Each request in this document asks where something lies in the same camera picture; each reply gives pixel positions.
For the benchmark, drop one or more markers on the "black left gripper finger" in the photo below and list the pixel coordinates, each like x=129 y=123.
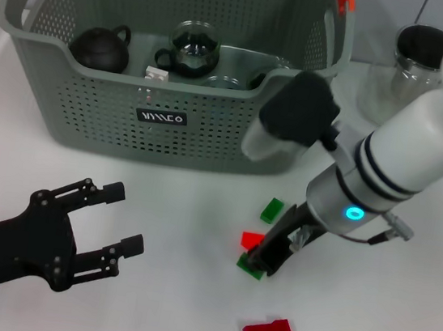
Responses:
x=133 y=245
x=113 y=193

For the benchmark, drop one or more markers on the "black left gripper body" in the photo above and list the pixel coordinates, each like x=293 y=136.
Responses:
x=18 y=249

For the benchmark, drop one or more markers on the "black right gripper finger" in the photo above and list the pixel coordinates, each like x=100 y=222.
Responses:
x=279 y=259
x=260 y=256

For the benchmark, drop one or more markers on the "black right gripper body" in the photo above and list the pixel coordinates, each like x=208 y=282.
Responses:
x=299 y=229

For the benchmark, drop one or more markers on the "green toy brick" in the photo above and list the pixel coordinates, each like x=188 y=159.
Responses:
x=272 y=211
x=243 y=263

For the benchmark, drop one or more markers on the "red-orange wedge toy brick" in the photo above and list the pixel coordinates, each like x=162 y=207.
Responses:
x=252 y=239

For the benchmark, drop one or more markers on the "white toy brick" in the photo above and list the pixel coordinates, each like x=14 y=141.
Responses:
x=156 y=74

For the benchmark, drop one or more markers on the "glass teacup with black sleeve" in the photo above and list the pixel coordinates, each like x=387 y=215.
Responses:
x=193 y=53
x=257 y=81
x=222 y=82

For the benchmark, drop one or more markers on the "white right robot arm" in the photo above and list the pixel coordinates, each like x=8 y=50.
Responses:
x=419 y=151

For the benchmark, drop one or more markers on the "grey-green perforated storage basket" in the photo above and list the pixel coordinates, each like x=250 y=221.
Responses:
x=188 y=136

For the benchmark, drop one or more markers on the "dark red long toy brick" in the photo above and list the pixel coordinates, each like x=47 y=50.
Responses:
x=267 y=330

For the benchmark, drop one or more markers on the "dark clay teapot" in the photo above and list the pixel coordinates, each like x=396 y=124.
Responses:
x=102 y=49

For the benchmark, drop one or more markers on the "glass pitcher with black lid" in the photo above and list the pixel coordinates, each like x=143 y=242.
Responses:
x=397 y=74

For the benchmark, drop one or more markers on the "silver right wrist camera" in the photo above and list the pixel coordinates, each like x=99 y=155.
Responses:
x=293 y=114

